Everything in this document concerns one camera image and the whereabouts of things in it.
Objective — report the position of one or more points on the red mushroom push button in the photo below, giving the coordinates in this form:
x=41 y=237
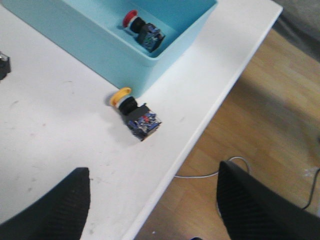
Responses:
x=146 y=34

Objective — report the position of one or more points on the green mushroom push button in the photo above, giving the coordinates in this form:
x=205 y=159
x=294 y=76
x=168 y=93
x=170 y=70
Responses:
x=5 y=65

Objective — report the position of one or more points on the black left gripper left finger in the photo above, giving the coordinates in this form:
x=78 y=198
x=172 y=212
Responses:
x=61 y=214

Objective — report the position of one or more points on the light blue plastic box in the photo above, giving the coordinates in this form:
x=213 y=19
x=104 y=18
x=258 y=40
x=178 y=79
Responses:
x=92 y=32

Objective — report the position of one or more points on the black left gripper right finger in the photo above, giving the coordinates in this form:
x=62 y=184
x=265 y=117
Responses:
x=251 y=211

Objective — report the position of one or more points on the yellow push button near box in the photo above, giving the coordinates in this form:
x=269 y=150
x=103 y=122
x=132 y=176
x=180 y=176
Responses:
x=140 y=120

